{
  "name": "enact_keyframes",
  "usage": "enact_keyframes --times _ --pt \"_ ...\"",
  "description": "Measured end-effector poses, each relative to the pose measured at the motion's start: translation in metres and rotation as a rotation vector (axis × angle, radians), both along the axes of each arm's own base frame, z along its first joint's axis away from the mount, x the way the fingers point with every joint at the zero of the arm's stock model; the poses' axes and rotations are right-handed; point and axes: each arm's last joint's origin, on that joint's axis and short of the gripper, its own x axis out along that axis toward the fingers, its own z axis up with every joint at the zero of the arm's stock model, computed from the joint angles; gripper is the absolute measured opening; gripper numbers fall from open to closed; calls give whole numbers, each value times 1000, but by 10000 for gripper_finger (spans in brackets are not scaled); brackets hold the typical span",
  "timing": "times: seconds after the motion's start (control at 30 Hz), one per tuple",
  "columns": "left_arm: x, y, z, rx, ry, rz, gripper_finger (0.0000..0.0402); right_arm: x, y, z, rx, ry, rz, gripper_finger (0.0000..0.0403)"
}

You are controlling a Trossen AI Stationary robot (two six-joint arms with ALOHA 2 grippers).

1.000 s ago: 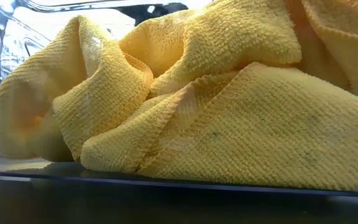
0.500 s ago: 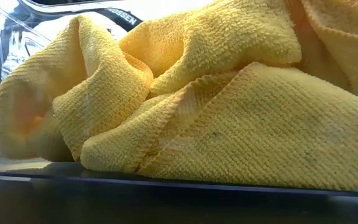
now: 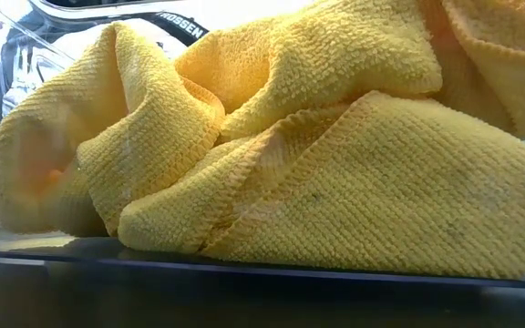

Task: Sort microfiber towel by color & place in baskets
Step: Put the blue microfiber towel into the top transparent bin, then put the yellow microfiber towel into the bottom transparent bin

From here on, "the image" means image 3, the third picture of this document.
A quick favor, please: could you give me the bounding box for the yellow microfiber towel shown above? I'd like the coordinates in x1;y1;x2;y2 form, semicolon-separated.
117;89;525;281
174;0;444;143
0;21;226;239
419;0;525;141

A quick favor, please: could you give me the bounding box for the clear plastic basket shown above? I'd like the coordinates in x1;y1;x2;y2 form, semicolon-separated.
0;0;525;292

